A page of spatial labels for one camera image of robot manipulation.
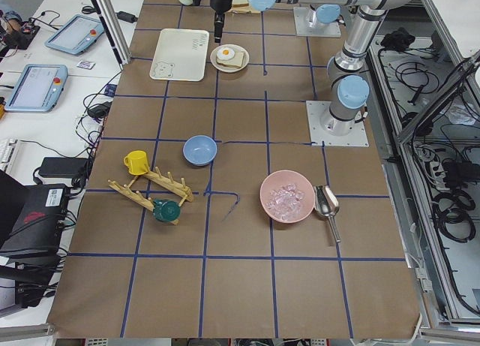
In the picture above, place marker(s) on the lower teach pendant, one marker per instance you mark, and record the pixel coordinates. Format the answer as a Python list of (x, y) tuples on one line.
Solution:
[(38, 89)]

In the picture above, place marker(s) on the black power adapter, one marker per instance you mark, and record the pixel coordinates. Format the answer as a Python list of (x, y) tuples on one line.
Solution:
[(74, 169)]

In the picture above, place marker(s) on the wooden cutting board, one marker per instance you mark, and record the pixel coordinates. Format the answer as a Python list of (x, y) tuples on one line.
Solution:
[(242, 7)]

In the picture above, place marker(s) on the upper teach pendant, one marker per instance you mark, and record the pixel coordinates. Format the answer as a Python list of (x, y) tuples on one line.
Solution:
[(76, 35)]

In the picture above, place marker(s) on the black computer box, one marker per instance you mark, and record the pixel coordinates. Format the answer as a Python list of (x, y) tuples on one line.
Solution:
[(30, 218)]

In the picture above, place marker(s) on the metal scoop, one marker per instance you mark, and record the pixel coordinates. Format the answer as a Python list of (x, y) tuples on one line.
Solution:
[(327, 206)]

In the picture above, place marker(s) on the fried egg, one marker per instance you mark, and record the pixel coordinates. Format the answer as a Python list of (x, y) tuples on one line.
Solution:
[(225, 53)]

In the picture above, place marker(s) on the cream round plate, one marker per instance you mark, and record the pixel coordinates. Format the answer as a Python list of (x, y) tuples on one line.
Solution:
[(228, 69)]

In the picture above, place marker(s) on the pink bowl with ice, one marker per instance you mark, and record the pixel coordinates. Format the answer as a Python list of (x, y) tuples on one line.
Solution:
[(287, 196)]

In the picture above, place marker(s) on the aluminium frame post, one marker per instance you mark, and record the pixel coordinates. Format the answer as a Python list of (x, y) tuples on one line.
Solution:
[(112, 29)]

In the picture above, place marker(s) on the blue bowl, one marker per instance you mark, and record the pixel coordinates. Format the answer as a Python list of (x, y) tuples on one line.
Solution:
[(200, 150)]

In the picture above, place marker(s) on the dark green mug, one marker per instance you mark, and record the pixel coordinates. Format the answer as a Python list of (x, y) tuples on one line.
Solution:
[(166, 210)]

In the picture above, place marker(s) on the yellow mug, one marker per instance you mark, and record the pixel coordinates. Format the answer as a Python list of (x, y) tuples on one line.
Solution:
[(137, 162)]

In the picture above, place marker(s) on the bottom bread slice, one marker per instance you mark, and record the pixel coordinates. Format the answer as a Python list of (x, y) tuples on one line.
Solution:
[(236, 62)]

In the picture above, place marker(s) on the cream bear tray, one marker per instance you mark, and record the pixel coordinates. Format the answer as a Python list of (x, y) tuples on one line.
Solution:
[(180, 55)]

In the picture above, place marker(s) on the teach pendant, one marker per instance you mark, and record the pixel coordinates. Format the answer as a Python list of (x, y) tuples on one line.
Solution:
[(38, 89), (76, 35)]

